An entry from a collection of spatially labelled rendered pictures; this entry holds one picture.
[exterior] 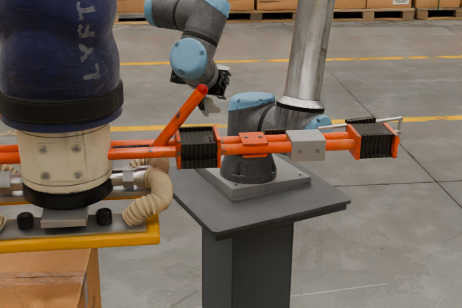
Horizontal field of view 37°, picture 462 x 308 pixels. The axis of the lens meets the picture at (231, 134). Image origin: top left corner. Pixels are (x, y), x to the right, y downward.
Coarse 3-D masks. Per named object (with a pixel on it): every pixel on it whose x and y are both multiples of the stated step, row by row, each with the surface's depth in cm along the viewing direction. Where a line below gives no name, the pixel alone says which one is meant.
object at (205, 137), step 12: (180, 132) 135; (192, 132) 136; (204, 132) 136; (216, 132) 132; (180, 144) 128; (192, 144) 128; (204, 144) 128; (216, 144) 128; (180, 156) 129; (192, 156) 129; (204, 156) 130; (216, 156) 130; (180, 168) 130; (192, 168) 129
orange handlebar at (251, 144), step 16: (16, 144) 130; (112, 144) 132; (128, 144) 132; (224, 144) 131; (240, 144) 132; (256, 144) 131; (272, 144) 132; (288, 144) 133; (336, 144) 134; (352, 144) 134; (0, 160) 125; (16, 160) 126
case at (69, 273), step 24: (0, 264) 144; (24, 264) 144; (48, 264) 144; (72, 264) 144; (96, 264) 158; (0, 288) 135; (24, 288) 135; (48, 288) 135; (72, 288) 136; (96, 288) 157
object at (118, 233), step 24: (24, 216) 122; (96, 216) 125; (120, 216) 128; (0, 240) 120; (24, 240) 120; (48, 240) 120; (72, 240) 121; (96, 240) 121; (120, 240) 122; (144, 240) 122
